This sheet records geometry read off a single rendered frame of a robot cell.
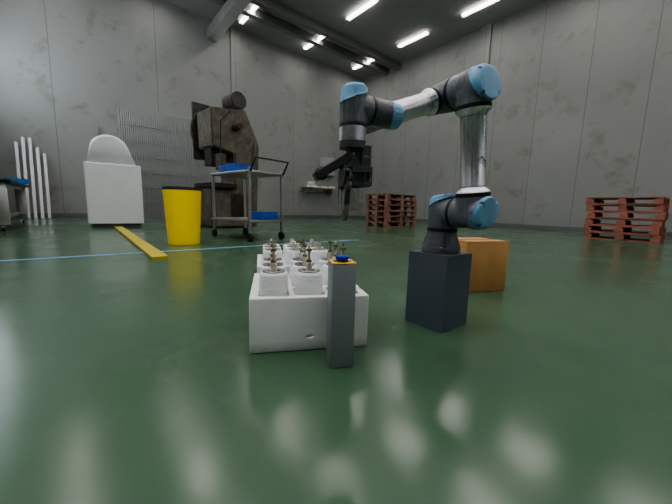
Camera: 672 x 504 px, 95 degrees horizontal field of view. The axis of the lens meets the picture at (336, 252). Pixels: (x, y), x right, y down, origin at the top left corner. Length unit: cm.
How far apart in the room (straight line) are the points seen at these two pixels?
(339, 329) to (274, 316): 22
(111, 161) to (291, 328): 616
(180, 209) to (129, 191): 309
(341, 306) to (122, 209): 619
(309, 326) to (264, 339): 15
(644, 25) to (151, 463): 1165
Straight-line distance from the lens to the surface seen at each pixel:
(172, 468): 73
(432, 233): 129
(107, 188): 685
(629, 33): 1160
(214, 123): 672
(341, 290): 88
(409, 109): 118
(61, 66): 1171
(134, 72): 1189
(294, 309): 102
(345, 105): 91
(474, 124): 120
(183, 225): 386
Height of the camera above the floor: 47
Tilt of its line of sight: 8 degrees down
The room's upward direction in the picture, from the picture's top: 2 degrees clockwise
